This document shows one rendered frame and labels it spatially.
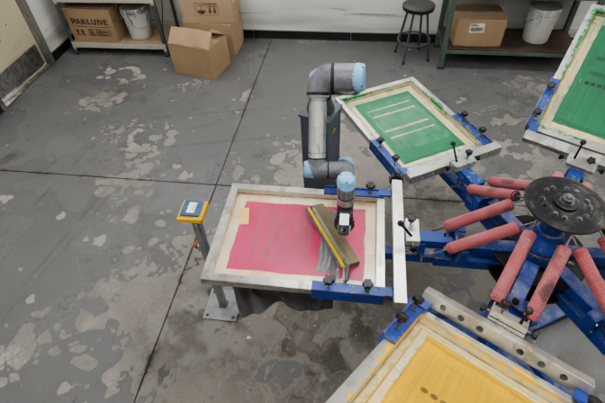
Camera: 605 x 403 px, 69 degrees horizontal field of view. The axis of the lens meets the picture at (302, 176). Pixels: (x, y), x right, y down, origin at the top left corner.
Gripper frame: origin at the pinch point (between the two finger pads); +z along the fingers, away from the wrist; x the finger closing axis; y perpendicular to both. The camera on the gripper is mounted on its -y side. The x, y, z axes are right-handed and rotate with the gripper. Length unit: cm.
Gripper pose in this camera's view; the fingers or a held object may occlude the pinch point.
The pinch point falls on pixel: (343, 235)
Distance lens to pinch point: 203.1
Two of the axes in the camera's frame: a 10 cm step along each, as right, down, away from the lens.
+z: 0.4, 7.1, 7.0
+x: -9.9, -0.6, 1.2
